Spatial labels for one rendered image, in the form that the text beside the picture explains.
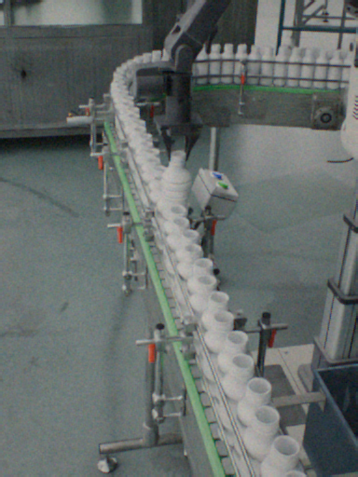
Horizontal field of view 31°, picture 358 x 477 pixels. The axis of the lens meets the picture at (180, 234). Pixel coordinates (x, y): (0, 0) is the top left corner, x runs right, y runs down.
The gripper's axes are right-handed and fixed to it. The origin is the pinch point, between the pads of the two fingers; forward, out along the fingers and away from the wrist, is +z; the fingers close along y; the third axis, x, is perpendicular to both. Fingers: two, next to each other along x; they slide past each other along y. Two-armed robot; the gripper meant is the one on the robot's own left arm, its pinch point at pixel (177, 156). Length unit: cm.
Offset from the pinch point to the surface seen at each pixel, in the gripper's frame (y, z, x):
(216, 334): -3, 13, -48
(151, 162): -2.1, 10.9, 22.3
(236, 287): 60, 128, 123
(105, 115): -8, 20, 84
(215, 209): 13.3, 20.5, 11.3
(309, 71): 88, 20, 131
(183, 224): -0.6, 11.8, -10.6
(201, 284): -2.7, 10.1, -36.6
